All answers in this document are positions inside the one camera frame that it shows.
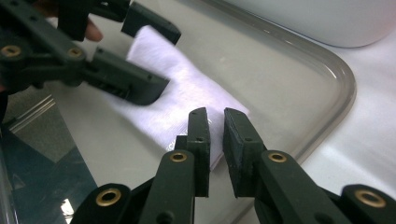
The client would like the purple sock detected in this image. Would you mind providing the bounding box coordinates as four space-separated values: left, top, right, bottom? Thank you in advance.
106 25 251 171

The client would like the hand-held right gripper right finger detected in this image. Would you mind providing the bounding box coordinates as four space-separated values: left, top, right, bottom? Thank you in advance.
222 107 268 199

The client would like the white divided storage box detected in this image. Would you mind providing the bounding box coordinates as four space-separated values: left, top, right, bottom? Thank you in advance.
223 0 396 49

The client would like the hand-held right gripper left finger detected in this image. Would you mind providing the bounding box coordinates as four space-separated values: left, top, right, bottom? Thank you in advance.
175 106 211 198

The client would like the translucent grey box lid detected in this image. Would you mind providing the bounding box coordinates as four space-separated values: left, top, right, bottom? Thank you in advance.
0 0 358 224

